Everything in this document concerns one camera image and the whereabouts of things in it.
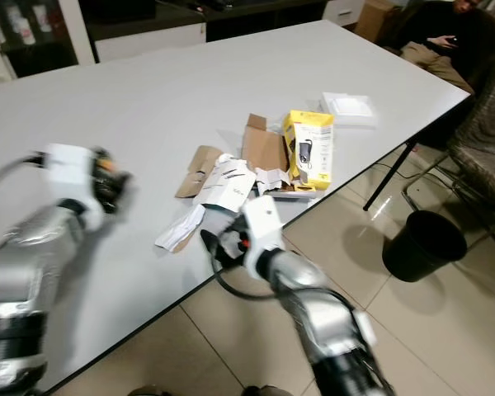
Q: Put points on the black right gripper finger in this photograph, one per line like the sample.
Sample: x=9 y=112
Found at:
x=215 y=250

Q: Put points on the black phone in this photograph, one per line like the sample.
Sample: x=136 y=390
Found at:
x=450 y=40

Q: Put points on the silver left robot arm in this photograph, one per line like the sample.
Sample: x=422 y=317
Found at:
x=33 y=280

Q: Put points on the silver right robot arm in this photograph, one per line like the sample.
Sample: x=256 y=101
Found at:
x=330 y=322

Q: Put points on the black rubbish bin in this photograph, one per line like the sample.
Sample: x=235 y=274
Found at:
x=422 y=244

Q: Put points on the long white paper scrap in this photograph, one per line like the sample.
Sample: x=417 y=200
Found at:
x=181 y=229

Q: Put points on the torn white printed carton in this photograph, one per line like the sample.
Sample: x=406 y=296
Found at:
x=229 y=186

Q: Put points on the small crumpled white paper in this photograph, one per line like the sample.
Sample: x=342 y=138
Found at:
x=272 y=181

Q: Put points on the flat brown cardboard piece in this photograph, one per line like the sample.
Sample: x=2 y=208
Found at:
x=194 y=169

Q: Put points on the open brown cardboard box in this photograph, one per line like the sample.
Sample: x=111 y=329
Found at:
x=264 y=148

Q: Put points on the white table with black legs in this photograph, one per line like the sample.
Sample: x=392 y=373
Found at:
x=181 y=99

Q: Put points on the yellow product box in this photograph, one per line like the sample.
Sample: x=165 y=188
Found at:
x=312 y=148

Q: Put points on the low white cabinet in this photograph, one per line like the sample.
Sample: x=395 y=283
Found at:
x=148 y=43

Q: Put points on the white shelf cabinet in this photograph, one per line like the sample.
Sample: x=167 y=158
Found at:
x=74 y=33

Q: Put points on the flat white box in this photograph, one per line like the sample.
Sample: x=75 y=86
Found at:
x=349 y=107

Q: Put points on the brown cardboard box by armchair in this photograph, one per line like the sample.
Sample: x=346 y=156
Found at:
x=373 y=18

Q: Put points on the brown checked fabric chair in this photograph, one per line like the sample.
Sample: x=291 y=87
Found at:
x=483 y=148

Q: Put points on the seated person in khaki trousers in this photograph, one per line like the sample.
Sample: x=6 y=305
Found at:
x=433 y=58

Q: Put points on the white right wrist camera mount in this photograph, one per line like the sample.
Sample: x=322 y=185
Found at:
x=262 y=227

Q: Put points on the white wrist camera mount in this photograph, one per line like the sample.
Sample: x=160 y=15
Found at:
x=70 y=169
x=262 y=227

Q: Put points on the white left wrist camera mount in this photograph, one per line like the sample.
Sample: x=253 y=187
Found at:
x=70 y=169

